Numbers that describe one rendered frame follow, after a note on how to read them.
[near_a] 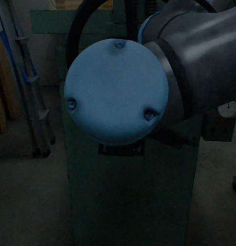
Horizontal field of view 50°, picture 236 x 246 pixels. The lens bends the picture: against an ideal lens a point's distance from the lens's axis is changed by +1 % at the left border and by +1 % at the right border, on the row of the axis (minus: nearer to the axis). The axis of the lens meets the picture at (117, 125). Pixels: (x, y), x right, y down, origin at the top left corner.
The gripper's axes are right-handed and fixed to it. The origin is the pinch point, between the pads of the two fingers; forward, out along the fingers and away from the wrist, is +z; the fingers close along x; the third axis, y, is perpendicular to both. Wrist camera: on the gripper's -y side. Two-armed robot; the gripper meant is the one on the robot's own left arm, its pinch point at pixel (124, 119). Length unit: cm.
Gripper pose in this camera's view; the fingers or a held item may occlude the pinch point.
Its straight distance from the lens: 52.1
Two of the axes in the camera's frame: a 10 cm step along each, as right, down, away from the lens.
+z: 0.5, 0.9, 9.9
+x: 10.0, 0.3, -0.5
